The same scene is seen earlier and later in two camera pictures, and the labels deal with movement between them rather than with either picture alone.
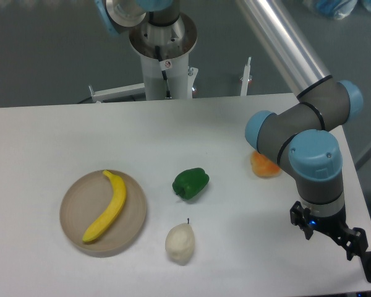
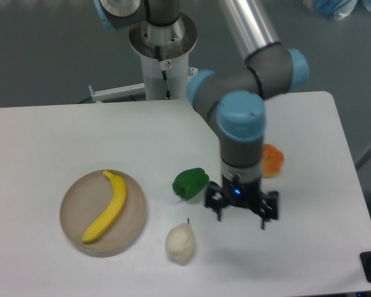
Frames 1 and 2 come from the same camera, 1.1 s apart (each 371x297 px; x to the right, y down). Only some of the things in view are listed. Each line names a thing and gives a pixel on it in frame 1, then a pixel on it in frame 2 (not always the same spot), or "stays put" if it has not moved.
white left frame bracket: [121, 92] stays put
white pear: [180, 242] stays put
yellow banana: [118, 201] stays put
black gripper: [353, 240] → [242, 194]
